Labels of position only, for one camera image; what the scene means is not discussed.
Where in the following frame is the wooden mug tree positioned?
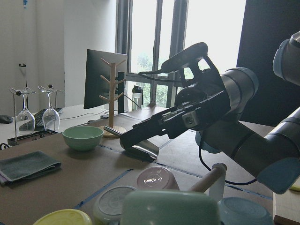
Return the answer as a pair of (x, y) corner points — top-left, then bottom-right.
(99, 58), (126, 138)

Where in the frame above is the black keyboard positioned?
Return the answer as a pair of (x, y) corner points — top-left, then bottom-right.
(18, 108), (63, 132)

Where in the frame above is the computer monitor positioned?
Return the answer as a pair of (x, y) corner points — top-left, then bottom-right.
(83, 49), (127, 109)

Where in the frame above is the mint green bowl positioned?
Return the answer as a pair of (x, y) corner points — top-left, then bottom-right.
(62, 126), (104, 151)

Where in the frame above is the white wire cup rack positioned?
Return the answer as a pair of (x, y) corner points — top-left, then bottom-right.
(189, 163), (227, 202)

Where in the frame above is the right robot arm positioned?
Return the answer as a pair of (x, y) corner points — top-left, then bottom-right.
(120, 42), (300, 194)

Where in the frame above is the water bottle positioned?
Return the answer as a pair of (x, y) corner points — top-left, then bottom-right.
(132, 85), (143, 111)

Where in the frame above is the grey cup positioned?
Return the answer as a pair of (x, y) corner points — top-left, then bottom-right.
(93, 186), (137, 225)

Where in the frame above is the wine glass right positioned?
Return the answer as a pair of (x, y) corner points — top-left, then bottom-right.
(38, 85), (64, 132)

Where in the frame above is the wine glass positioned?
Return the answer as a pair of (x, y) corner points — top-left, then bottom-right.
(9, 87), (36, 137)
(38, 85), (64, 132)

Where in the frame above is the light blue cup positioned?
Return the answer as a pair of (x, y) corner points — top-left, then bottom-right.
(218, 197), (274, 225)

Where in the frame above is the wine glass left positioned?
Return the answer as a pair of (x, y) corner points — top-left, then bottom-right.
(9, 87), (36, 137)

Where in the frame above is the pink cup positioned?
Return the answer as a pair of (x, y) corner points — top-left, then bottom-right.
(136, 166), (179, 190)

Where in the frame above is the yellow cup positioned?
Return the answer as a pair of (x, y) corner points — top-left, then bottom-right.
(34, 209), (93, 225)

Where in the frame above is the mint green cup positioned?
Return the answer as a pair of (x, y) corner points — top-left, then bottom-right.
(120, 190), (221, 225)

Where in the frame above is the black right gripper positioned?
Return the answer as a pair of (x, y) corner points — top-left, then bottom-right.
(120, 56), (231, 147)

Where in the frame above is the grey folded cloth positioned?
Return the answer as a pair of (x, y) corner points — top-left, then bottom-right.
(0, 151), (61, 185)

